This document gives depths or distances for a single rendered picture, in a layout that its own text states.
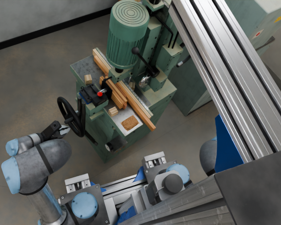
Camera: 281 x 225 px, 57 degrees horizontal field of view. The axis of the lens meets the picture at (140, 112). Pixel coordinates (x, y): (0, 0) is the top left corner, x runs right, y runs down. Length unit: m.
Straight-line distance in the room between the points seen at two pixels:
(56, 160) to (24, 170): 0.10
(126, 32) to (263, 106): 0.87
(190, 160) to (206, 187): 2.25
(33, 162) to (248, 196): 0.74
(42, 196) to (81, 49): 2.17
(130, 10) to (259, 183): 1.01
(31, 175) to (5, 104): 1.81
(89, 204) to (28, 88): 1.72
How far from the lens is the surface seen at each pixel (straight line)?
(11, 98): 2.74
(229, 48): 0.46
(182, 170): 1.40
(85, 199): 1.29
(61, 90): 2.71
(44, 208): 1.14
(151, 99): 1.80
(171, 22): 1.32
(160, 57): 1.47
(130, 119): 1.57
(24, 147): 1.38
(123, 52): 1.29
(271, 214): 0.37
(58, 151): 0.96
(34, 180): 0.97
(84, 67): 1.76
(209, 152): 1.04
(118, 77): 1.54
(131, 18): 1.21
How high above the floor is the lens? 2.32
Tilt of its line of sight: 61 degrees down
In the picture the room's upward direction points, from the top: 24 degrees clockwise
